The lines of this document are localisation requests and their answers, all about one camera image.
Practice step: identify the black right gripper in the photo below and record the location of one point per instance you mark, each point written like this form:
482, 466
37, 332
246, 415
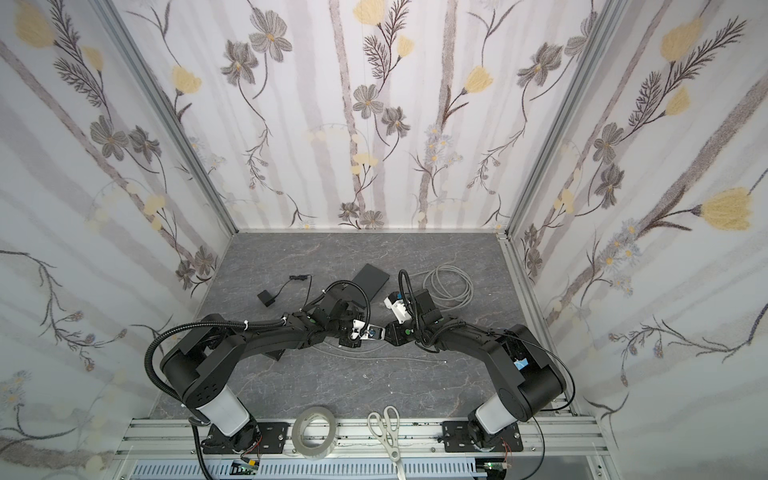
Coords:
401, 327

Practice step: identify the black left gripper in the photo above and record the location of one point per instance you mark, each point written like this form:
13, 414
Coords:
349, 327

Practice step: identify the dark grey switch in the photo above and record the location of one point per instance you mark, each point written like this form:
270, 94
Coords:
371, 280

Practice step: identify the black power adapter with cable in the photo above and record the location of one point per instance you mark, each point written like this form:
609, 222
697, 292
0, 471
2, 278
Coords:
268, 298

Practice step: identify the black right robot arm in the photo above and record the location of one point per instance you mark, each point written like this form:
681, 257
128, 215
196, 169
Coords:
523, 373

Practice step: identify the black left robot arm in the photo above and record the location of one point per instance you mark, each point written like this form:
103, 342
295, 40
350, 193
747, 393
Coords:
193, 362

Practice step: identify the clear tape roll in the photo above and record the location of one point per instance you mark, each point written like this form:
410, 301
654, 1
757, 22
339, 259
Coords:
314, 433

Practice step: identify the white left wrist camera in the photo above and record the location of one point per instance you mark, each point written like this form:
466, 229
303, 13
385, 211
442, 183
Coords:
367, 330

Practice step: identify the white handled scissors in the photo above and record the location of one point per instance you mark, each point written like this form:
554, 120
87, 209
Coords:
384, 426

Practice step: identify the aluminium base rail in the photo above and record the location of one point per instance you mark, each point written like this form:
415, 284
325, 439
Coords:
568, 436

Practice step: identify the white slotted cable duct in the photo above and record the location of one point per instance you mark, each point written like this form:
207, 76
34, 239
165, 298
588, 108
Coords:
352, 468

